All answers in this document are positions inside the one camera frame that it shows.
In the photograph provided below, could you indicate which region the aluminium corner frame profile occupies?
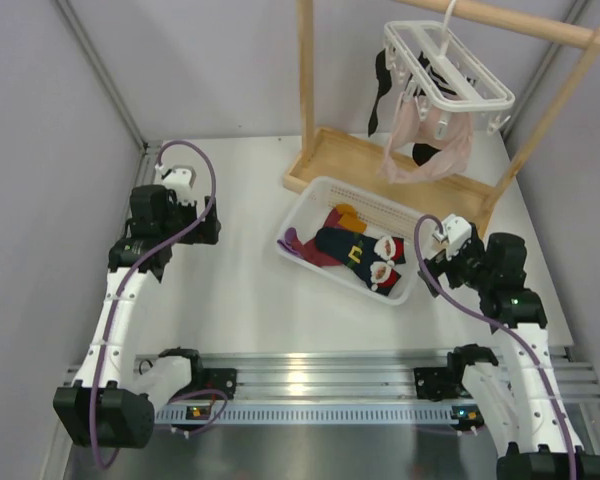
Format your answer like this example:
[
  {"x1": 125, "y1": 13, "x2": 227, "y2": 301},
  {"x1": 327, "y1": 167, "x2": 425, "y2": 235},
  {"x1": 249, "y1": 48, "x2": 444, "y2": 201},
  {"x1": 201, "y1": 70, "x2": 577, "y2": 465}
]
[{"x1": 52, "y1": 0, "x2": 164, "y2": 166}]

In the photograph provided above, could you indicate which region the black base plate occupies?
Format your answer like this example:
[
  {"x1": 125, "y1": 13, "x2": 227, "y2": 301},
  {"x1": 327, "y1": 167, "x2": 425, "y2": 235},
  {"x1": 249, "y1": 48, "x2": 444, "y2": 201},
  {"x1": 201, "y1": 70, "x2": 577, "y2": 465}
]
[
  {"x1": 413, "y1": 367, "x2": 470, "y2": 402},
  {"x1": 175, "y1": 368, "x2": 237, "y2": 399}
]

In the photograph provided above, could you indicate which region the maroon purple sock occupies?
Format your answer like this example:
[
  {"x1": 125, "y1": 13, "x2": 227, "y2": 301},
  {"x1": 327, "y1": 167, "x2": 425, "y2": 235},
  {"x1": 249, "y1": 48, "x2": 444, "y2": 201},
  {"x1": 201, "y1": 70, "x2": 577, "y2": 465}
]
[{"x1": 277, "y1": 227, "x2": 338, "y2": 267}]

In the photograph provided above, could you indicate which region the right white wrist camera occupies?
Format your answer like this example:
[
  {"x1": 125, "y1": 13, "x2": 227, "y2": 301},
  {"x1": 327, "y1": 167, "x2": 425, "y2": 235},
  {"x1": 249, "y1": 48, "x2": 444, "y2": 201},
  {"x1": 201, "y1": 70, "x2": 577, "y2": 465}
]
[{"x1": 432, "y1": 214, "x2": 473, "y2": 256}]

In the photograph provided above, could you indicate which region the aluminium mounting rail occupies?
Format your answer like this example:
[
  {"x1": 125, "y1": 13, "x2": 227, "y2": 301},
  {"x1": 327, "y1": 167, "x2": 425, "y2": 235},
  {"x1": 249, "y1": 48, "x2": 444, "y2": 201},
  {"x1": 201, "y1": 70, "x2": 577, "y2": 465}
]
[{"x1": 62, "y1": 347, "x2": 600, "y2": 404}]

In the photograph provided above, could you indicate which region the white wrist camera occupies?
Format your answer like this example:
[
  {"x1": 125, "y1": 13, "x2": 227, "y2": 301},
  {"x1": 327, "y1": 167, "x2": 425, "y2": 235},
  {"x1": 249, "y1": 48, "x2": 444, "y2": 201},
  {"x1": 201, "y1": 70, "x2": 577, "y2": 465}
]
[
  {"x1": 155, "y1": 165, "x2": 196, "y2": 196},
  {"x1": 432, "y1": 214, "x2": 473, "y2": 256}
]

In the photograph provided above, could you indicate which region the black white striped sock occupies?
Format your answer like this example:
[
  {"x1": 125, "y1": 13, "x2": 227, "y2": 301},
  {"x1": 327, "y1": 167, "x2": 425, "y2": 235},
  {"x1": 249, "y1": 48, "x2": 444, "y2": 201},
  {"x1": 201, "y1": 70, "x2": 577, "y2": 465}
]
[{"x1": 413, "y1": 51, "x2": 477, "y2": 98}]

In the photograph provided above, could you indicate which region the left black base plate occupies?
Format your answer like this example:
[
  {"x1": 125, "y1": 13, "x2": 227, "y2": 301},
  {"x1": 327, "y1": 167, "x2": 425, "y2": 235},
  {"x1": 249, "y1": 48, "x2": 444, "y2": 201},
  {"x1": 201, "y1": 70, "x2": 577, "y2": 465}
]
[{"x1": 175, "y1": 368, "x2": 237, "y2": 399}]

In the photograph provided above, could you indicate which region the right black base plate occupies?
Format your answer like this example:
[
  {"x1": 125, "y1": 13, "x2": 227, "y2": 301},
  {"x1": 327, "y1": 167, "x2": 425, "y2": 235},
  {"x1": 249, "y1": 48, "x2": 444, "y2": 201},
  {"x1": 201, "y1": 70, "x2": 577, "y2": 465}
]
[{"x1": 413, "y1": 367, "x2": 470, "y2": 402}]

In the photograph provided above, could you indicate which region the wooden drying rack stand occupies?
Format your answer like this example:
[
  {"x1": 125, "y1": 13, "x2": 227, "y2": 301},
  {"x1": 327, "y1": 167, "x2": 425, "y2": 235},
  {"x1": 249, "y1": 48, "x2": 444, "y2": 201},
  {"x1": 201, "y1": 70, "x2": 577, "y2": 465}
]
[{"x1": 283, "y1": 1, "x2": 600, "y2": 231}]

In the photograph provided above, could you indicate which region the black sock on hanger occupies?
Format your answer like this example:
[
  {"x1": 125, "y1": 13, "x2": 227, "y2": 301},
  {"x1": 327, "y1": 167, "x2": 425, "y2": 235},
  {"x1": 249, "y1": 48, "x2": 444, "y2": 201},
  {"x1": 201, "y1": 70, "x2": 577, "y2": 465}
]
[{"x1": 367, "y1": 49, "x2": 393, "y2": 137}]

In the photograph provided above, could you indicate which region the grey slotted cable duct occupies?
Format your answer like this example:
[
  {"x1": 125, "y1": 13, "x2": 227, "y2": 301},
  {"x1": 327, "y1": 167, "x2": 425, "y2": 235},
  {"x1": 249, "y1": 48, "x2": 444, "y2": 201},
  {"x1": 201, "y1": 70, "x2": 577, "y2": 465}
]
[{"x1": 155, "y1": 402, "x2": 484, "y2": 429}]

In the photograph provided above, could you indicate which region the maroon orange sock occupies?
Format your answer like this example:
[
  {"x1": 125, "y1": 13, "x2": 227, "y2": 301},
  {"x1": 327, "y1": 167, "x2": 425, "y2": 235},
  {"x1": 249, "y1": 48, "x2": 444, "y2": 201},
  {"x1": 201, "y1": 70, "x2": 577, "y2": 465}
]
[{"x1": 323, "y1": 203, "x2": 367, "y2": 234}]

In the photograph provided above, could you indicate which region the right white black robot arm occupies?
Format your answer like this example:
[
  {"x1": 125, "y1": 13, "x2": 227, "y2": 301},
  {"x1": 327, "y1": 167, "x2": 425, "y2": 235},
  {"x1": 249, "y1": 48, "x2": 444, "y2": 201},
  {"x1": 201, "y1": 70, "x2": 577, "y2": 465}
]
[{"x1": 414, "y1": 214, "x2": 600, "y2": 479}]

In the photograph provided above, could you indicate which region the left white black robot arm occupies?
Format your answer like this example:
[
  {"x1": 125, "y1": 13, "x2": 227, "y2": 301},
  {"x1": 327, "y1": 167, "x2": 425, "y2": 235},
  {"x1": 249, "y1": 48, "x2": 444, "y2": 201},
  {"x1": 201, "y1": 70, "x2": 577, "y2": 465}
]
[{"x1": 53, "y1": 184, "x2": 237, "y2": 449}]

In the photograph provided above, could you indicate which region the white plastic basket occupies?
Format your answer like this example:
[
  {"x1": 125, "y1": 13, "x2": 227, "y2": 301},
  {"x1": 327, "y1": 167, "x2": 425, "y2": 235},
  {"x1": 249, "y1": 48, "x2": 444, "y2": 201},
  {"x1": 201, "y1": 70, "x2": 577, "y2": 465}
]
[{"x1": 276, "y1": 177, "x2": 420, "y2": 306}]

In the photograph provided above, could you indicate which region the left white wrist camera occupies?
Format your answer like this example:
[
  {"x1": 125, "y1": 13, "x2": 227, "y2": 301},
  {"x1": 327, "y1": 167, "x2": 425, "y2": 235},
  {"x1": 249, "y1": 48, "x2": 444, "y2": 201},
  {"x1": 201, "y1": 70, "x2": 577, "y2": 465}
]
[{"x1": 155, "y1": 165, "x2": 196, "y2": 196}]

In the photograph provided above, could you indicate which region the white plastic clip hanger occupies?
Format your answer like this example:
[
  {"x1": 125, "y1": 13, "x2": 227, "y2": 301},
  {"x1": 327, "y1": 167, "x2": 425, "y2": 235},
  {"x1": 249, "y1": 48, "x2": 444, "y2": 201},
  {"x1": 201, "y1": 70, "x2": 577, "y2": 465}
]
[{"x1": 384, "y1": 1, "x2": 515, "y2": 134}]

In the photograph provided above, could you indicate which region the navy santa sock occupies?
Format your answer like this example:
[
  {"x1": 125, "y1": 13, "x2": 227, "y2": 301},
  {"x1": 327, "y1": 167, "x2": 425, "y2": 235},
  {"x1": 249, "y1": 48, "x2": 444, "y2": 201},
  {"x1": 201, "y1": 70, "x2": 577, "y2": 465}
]
[
  {"x1": 344, "y1": 259, "x2": 402, "y2": 297},
  {"x1": 315, "y1": 227, "x2": 406, "y2": 268}
]

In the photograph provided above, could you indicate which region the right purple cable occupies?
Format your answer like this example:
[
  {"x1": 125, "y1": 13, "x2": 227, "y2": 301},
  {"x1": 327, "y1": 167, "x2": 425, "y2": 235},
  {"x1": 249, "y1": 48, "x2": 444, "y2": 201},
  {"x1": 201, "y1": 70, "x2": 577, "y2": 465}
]
[{"x1": 412, "y1": 214, "x2": 581, "y2": 480}]

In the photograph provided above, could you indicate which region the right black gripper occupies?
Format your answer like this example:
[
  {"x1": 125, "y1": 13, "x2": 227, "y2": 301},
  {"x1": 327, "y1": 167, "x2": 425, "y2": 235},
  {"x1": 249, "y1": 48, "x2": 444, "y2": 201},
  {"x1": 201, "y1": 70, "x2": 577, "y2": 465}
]
[{"x1": 419, "y1": 233, "x2": 495, "y2": 296}]

